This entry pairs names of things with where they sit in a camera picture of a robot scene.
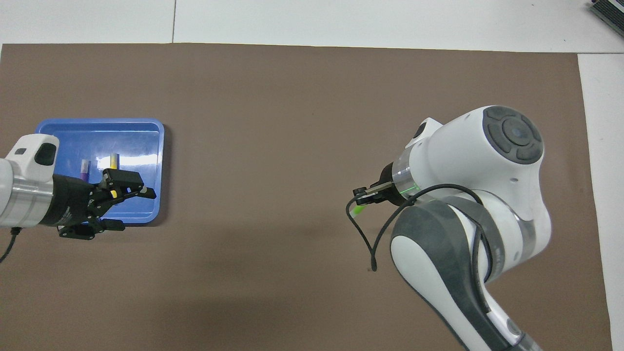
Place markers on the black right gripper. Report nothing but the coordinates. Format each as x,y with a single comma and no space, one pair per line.
394,185

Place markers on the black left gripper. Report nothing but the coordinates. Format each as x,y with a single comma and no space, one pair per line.
73,204

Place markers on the green pen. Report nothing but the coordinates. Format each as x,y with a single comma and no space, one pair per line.
358,210

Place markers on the yellow pen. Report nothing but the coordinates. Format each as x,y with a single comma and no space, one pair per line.
114,161

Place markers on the purple pen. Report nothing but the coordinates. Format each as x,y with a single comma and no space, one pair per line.
86,168

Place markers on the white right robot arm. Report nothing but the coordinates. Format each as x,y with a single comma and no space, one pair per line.
477,156

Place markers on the blue plastic tray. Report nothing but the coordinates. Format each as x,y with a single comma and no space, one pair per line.
136,141

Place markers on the brown table mat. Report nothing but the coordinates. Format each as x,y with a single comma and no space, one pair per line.
273,122

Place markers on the grey ribbed device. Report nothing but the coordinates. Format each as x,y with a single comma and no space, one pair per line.
612,12

